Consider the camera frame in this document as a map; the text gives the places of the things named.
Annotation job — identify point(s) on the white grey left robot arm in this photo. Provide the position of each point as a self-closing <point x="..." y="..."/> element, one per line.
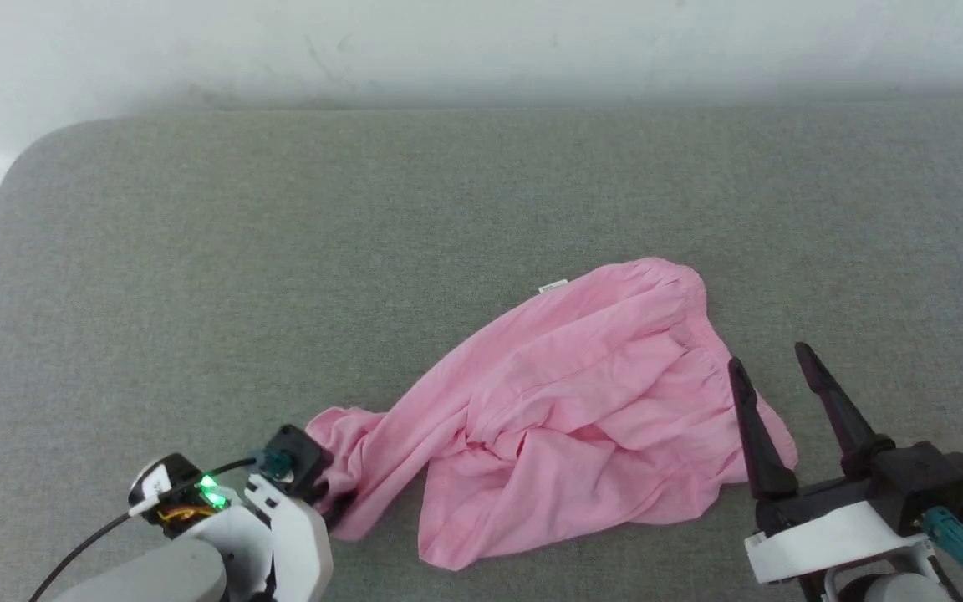
<point x="155" y="577"/>

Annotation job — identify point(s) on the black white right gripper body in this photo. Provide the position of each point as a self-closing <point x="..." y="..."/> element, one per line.
<point x="833" y="535"/>

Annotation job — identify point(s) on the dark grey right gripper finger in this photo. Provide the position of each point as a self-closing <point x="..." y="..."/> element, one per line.
<point x="761" y="456"/>
<point x="845" y="426"/>

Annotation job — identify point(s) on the pink garment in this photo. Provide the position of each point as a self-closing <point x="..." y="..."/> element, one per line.
<point x="573" y="401"/>

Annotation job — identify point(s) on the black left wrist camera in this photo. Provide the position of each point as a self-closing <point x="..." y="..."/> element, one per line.
<point x="302" y="451"/>

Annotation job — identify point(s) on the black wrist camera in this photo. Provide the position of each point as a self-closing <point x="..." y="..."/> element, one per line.
<point x="302" y="451"/>
<point x="924" y="481"/>

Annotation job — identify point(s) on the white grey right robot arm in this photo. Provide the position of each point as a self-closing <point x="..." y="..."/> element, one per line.
<point x="874" y="589"/>

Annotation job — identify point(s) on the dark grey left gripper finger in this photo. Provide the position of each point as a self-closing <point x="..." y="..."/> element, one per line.
<point x="337" y="506"/>

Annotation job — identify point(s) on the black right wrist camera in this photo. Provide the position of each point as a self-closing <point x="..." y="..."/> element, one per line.
<point x="924" y="481"/>

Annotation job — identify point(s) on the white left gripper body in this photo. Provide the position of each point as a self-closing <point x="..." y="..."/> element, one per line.
<point x="302" y="543"/>

